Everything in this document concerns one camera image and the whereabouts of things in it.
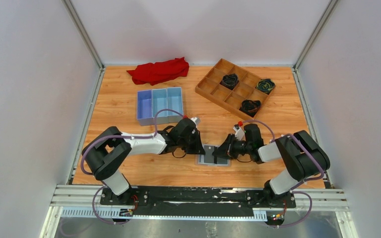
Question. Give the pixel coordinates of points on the black yellow rolled sock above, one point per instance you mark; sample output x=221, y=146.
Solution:
x=265, y=86

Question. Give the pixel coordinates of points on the dark grey card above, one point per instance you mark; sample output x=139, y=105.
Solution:
x=222, y=162

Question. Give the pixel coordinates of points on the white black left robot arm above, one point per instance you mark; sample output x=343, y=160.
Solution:
x=105, y=154

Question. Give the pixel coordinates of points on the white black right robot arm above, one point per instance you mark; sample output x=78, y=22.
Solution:
x=303, y=158

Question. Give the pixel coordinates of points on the red cloth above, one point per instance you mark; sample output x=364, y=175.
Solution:
x=159, y=72

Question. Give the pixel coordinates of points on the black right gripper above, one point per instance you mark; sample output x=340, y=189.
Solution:
x=231, y=147

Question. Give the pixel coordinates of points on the grey VIP card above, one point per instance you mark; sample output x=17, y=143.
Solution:
x=207, y=158

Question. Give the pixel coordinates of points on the black red rolled sock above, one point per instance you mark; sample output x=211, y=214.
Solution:
x=250, y=107

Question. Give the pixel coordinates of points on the aluminium frame rail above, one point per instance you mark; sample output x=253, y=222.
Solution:
x=82, y=201

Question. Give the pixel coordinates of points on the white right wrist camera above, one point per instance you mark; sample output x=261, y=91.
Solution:
x=239, y=131

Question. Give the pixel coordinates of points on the brown wooden divided tray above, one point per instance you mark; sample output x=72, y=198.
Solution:
x=235, y=89

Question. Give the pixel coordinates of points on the black rolled sock in tray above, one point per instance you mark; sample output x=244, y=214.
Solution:
x=230, y=81

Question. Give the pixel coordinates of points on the blue three-compartment tray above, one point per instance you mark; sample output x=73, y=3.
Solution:
x=166, y=104

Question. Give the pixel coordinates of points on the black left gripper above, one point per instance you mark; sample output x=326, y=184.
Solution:
x=194, y=140

